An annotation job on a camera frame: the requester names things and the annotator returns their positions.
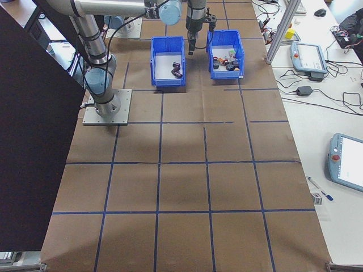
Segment blue bin with capacitors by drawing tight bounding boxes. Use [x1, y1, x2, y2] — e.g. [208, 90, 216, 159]
[150, 36, 188, 88]

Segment blue bin with buttons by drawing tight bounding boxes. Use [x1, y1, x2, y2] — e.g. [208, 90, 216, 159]
[206, 29, 245, 80]

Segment small mixed parts in bin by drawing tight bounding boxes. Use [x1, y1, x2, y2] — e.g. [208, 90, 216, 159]
[211, 46, 241, 73]

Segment white foam pad under capacitors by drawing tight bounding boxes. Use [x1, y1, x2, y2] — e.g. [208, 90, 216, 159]
[154, 54, 183, 80]

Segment white keyboard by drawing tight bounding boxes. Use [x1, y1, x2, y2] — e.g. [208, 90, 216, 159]
[294, 0, 309, 15]

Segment grey teach pendant white screen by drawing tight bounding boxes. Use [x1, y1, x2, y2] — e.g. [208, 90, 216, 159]
[326, 133, 363, 194]
[289, 41, 330, 75]

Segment black power adapter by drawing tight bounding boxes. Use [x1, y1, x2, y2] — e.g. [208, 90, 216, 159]
[296, 86, 314, 97]
[309, 71, 326, 83]

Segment black jacket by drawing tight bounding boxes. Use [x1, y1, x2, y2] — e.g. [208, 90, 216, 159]
[338, 7, 363, 66]

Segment white blue pen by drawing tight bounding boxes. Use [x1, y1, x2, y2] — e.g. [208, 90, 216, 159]
[307, 176, 335, 202]

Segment electronics module with wires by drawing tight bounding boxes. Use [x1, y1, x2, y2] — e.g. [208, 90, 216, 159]
[256, 10, 278, 46]

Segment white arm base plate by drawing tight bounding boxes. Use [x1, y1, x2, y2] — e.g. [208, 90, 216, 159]
[82, 88, 133, 126]
[115, 16, 142, 39]

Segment tall aluminium desk post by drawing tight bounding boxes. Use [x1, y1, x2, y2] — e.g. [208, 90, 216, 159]
[264, 0, 302, 65]

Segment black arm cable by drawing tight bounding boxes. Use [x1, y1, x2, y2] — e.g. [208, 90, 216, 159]
[80, 15, 212, 110]

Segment black looped desk cable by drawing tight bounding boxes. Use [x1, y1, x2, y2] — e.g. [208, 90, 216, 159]
[276, 69, 305, 95]

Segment long black desk cable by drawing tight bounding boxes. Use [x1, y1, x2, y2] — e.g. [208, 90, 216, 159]
[280, 88, 363, 114]

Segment circuit board with wires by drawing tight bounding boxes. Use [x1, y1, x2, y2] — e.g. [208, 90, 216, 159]
[330, 24, 356, 49]

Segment black frame cover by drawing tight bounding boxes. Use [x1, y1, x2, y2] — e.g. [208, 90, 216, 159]
[0, 5, 87, 253]

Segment aluminium frame rail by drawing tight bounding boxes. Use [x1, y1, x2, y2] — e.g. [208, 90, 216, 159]
[0, 250, 48, 272]

